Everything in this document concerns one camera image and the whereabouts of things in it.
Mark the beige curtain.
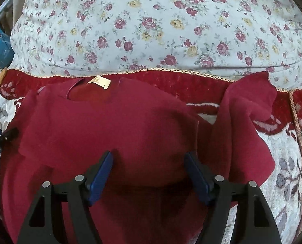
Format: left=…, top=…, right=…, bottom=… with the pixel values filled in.
left=4, top=0, right=40, bottom=31

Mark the blue plastic bag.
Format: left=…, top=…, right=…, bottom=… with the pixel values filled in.
left=0, top=23, right=15, bottom=64

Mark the white floral quilt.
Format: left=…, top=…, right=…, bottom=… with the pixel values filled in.
left=10, top=0, right=302, bottom=90

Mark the dark red sweater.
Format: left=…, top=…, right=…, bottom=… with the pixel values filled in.
left=0, top=71, right=278, bottom=244

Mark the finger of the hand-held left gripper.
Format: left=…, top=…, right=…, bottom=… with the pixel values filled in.
left=0, top=128, right=20, bottom=146

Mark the red and white patterned blanket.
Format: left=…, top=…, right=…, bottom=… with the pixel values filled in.
left=0, top=67, right=302, bottom=244

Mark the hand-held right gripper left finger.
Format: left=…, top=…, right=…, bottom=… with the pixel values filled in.
left=17, top=151, right=114, bottom=244

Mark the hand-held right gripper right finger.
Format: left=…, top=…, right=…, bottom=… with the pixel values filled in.
left=184, top=152, right=282, bottom=244

